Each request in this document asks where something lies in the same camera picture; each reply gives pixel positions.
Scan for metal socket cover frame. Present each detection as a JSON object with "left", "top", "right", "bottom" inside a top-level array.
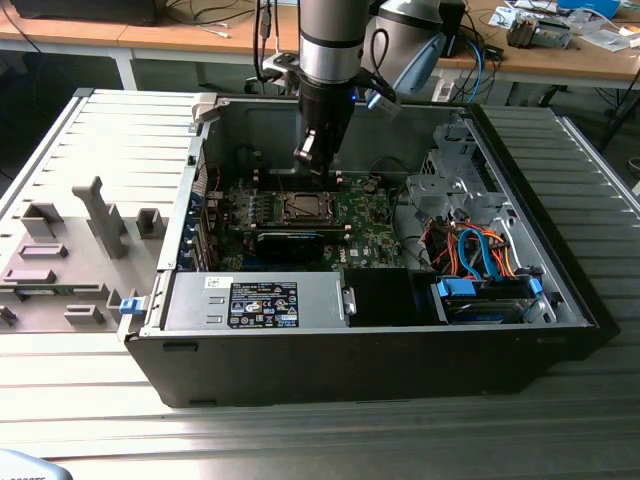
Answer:
[{"left": 282, "top": 191, "right": 335, "bottom": 223}]

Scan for black graphics card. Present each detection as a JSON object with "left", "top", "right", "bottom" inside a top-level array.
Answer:
[{"left": 255, "top": 228, "right": 327, "bottom": 262}]

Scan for grey metal device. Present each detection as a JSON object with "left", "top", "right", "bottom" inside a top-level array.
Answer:
[{"left": 534, "top": 18, "right": 575, "bottom": 50}]

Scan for pale rounded device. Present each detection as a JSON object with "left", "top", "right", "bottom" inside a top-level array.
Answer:
[{"left": 0, "top": 448, "right": 71, "bottom": 480}]

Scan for hard disk in blue carrier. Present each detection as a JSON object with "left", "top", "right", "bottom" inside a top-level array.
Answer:
[{"left": 432, "top": 276, "right": 545, "bottom": 325}]

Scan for black camera cable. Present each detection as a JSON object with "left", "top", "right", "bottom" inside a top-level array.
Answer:
[{"left": 363, "top": 27, "right": 397, "bottom": 92}]

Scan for printed paper leaflet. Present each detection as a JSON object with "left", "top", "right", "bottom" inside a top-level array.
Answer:
[{"left": 487, "top": 3, "right": 524, "bottom": 29}]

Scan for blue cardboard box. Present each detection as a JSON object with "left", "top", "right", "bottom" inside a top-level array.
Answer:
[{"left": 556, "top": 0, "right": 622, "bottom": 17}]

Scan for beige plastic bracket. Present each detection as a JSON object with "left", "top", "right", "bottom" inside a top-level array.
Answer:
[{"left": 191, "top": 92, "right": 222, "bottom": 126}]

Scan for CPU cooler heatsink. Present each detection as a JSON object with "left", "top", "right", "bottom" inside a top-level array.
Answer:
[{"left": 505, "top": 13, "right": 540, "bottom": 50}]

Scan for white label tag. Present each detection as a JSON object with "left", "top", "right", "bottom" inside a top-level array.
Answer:
[{"left": 430, "top": 78, "right": 457, "bottom": 103}]

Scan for wooden desk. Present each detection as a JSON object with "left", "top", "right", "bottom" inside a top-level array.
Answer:
[
  {"left": 0, "top": 0, "right": 304, "bottom": 91},
  {"left": 434, "top": 0, "right": 640, "bottom": 94}
]

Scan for blue cable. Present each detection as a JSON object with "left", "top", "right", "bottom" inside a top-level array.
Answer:
[{"left": 465, "top": 38, "right": 490, "bottom": 101}]

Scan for blue data wire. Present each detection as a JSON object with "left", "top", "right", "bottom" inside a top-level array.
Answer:
[{"left": 455, "top": 225, "right": 497, "bottom": 281}]

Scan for black flat device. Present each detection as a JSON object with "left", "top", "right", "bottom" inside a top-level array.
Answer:
[{"left": 9, "top": 0, "right": 162, "bottom": 27}]

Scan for metal drive cage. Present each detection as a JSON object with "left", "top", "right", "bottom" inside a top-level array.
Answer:
[{"left": 403, "top": 122, "right": 509, "bottom": 226}]

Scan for black upright box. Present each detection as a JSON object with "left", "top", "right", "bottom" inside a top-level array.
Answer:
[{"left": 439, "top": 0, "right": 467, "bottom": 59}]

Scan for clear plastic bag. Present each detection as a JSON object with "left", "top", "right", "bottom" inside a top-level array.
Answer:
[{"left": 574, "top": 27, "right": 639, "bottom": 52}]

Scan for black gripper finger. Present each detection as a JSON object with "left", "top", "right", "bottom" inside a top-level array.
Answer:
[
  {"left": 293, "top": 128, "right": 330, "bottom": 177},
  {"left": 317, "top": 129, "right": 347, "bottom": 177}
]

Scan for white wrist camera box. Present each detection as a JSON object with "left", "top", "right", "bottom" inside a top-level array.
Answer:
[{"left": 366, "top": 88, "right": 403, "bottom": 120}]

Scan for black round cable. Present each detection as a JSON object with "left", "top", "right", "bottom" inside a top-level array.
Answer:
[{"left": 368, "top": 156, "right": 409, "bottom": 177}]

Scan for grey power supply unit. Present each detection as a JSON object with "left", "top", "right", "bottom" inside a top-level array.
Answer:
[{"left": 160, "top": 272, "right": 350, "bottom": 332}]

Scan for black open PC case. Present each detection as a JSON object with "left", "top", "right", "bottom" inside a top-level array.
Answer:
[{"left": 117, "top": 93, "right": 621, "bottom": 409}]

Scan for grey parts rack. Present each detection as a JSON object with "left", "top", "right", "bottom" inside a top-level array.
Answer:
[{"left": 0, "top": 174, "right": 170, "bottom": 335}]

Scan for silver green CPU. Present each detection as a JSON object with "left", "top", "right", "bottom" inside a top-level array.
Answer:
[{"left": 292, "top": 197, "right": 324, "bottom": 217}]

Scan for green motherboard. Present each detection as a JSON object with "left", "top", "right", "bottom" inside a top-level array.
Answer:
[{"left": 214, "top": 172, "right": 407, "bottom": 274}]

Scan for orange power wires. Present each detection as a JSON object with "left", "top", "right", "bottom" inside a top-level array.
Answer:
[{"left": 427, "top": 224, "right": 519, "bottom": 279}]

